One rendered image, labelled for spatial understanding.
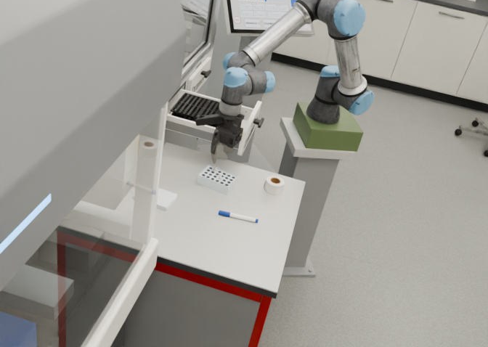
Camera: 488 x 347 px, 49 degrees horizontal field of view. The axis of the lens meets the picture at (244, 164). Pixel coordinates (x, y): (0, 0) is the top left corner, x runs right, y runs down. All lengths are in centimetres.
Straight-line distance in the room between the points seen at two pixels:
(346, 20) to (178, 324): 117
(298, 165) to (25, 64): 182
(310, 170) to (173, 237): 92
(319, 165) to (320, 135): 18
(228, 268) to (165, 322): 34
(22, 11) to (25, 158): 18
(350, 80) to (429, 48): 303
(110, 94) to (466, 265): 276
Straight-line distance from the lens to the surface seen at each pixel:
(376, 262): 307
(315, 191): 251
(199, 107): 216
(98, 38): 85
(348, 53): 204
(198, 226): 176
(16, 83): 68
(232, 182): 193
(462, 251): 345
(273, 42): 195
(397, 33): 505
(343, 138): 235
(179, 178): 196
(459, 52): 518
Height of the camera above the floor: 190
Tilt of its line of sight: 33 degrees down
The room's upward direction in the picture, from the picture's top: 12 degrees clockwise
